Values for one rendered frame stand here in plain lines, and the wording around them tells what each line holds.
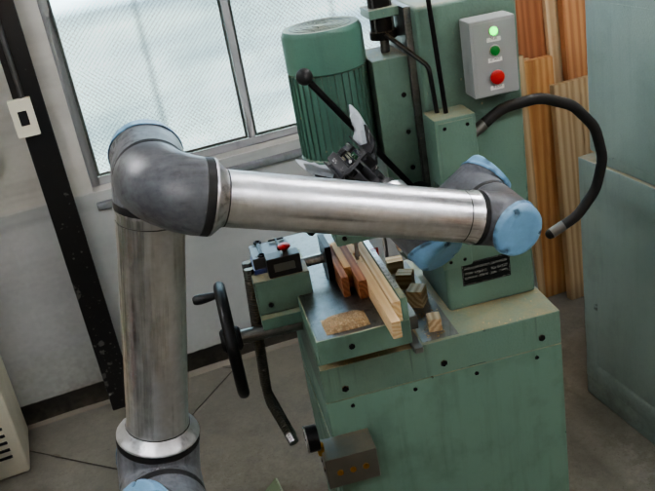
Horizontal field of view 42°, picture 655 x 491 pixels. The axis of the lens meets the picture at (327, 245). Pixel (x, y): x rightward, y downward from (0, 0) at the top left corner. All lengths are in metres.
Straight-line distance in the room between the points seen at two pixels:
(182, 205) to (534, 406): 1.21
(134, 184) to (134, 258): 0.19
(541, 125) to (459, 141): 1.67
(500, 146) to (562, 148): 1.52
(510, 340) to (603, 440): 0.98
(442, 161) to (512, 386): 0.59
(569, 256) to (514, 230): 2.23
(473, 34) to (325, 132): 0.37
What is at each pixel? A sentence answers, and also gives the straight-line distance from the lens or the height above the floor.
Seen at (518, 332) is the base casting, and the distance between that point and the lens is 2.02.
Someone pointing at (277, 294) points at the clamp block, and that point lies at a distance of 2.01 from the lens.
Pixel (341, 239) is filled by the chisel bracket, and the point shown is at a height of 1.02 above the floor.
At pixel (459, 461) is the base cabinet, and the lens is 2.16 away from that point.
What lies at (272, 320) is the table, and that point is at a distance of 2.01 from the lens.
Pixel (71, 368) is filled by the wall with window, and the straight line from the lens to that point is 3.49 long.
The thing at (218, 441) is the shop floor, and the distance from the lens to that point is 3.15.
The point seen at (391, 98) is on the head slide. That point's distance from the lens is 1.87.
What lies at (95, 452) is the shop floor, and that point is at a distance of 3.32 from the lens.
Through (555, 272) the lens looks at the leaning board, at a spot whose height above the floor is 0.11.
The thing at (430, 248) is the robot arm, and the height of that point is 1.19.
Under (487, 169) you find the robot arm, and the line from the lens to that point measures 1.50.
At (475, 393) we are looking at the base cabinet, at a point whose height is 0.64.
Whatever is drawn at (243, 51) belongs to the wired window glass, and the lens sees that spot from 3.28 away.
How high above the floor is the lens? 1.82
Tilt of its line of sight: 24 degrees down
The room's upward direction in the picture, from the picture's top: 10 degrees counter-clockwise
